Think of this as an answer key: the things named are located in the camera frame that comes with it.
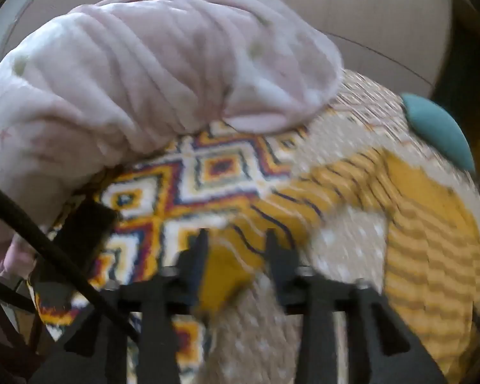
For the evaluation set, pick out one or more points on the colourful diamond pattern blanket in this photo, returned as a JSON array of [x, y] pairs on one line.
[[209, 180]]

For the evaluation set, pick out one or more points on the black phone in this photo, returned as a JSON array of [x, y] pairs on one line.
[[83, 233]]

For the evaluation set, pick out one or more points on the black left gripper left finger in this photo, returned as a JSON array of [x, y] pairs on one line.
[[94, 348]]

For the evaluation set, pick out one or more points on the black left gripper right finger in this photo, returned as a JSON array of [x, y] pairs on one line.
[[381, 348]]

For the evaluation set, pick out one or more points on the yellow striped knit sweater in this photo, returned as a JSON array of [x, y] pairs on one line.
[[432, 264]]

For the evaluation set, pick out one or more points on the beige dotted quilt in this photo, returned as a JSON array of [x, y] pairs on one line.
[[351, 243]]

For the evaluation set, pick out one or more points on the pink floral comforter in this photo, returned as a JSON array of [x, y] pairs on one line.
[[110, 82]]

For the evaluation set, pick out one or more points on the teal pillow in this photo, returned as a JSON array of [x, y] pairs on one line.
[[437, 127]]

